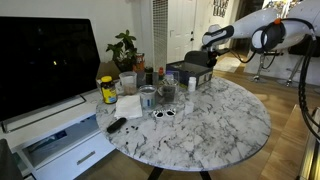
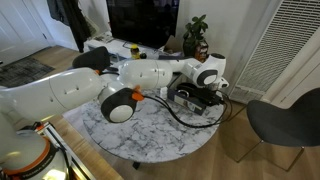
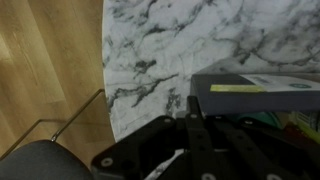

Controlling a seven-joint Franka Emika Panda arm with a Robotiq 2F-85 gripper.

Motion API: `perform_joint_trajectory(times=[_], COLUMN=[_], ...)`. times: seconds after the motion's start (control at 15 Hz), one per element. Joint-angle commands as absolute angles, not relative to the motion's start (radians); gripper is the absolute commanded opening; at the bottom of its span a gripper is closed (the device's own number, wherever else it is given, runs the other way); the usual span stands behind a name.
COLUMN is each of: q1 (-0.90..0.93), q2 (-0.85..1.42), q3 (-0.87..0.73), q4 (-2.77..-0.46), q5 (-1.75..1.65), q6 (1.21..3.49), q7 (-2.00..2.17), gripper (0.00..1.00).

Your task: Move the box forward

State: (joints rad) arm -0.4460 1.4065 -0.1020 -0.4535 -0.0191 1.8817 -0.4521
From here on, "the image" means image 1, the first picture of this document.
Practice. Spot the white vent grille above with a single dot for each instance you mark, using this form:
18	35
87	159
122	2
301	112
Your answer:
160	33

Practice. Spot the dark blue box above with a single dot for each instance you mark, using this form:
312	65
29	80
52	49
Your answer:
190	70

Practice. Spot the orange snack package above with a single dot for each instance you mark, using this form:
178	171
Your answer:
139	61

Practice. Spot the white bar counter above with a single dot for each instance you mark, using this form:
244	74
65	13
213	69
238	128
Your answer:
283	68

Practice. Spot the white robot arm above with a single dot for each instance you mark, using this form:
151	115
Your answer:
253	23

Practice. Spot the white paper napkin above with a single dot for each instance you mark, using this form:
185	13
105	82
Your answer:
128	106

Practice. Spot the white door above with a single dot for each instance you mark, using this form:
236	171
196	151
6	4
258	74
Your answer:
181	26

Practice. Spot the black bar stool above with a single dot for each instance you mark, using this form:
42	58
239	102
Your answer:
263	66
295	70

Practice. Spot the light wooden bench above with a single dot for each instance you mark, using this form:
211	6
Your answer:
288	146

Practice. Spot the white tv cabinet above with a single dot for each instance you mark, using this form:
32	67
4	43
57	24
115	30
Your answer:
53	120

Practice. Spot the black bottle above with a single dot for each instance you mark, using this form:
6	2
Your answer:
148	76

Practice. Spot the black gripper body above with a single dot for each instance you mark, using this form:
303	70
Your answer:
212	53

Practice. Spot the black remote control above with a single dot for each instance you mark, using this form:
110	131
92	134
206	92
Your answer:
116	125

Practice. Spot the red cap bottle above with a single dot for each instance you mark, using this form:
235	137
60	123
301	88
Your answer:
161	71

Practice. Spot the dark grey chair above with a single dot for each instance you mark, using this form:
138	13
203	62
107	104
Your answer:
196	57

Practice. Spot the white frame sunglasses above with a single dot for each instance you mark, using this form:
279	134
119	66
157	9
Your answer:
159	114

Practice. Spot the green potted plant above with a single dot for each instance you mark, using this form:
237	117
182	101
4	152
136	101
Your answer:
124	50

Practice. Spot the blue cap bottle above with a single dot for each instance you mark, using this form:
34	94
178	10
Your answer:
169	75

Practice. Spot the wall pictures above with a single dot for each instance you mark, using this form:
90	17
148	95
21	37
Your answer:
220	8

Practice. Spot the clear plastic measuring cup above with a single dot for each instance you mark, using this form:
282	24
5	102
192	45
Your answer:
128	83

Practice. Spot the beige floor rug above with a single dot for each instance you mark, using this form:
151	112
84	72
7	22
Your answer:
230	65

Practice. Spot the black table base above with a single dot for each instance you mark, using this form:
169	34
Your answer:
155	174

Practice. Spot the white pill bottle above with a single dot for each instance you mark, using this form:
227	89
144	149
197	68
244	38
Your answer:
192	84

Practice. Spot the yellow lid vitamin bottle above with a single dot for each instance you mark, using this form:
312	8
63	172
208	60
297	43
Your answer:
108	91

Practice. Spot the black flat screen television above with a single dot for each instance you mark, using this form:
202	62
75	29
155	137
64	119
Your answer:
43	63

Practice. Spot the clear glass container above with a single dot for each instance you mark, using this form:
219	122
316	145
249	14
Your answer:
168	92

